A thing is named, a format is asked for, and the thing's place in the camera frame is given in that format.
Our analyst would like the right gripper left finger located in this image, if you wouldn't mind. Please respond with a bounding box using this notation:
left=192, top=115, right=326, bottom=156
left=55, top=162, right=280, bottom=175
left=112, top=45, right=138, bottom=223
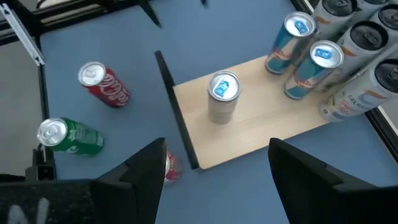
left=90, top=138, right=168, bottom=224

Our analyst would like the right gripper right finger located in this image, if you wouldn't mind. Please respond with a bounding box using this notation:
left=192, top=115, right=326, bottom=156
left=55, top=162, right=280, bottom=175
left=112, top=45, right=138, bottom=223
left=267, top=138, right=398, bottom=224

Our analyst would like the slim silver can blue tab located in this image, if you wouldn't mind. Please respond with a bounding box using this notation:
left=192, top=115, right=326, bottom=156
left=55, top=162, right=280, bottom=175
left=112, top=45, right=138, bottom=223
left=206, top=70, right=242, bottom=126

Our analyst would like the blue silver Red Bull can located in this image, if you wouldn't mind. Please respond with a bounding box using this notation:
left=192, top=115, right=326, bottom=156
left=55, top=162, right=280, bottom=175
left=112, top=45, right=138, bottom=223
left=283, top=39, right=345, bottom=101
left=265, top=11, right=317, bottom=75

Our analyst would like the white Celsius Arctic Vibe can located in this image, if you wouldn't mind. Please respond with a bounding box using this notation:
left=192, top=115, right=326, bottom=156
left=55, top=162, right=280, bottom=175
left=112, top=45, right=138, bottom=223
left=368, top=4, right=398, bottom=44

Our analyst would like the red Star Wars Coca-Cola can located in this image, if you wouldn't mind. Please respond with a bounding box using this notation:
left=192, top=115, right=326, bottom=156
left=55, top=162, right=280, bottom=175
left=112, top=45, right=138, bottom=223
left=163, top=149, right=183, bottom=186

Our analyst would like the green Sprite can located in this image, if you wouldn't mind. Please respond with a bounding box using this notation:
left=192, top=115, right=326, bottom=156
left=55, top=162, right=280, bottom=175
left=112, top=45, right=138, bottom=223
left=36, top=117, right=105, bottom=157

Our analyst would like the wooden shelf black metal frame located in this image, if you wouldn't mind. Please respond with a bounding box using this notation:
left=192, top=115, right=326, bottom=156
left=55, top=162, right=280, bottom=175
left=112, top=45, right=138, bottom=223
left=154, top=49, right=343, bottom=171

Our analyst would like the silver aluminium post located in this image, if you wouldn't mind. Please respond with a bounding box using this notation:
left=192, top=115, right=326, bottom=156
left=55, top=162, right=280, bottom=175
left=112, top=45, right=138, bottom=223
left=0, top=4, right=45, bottom=66

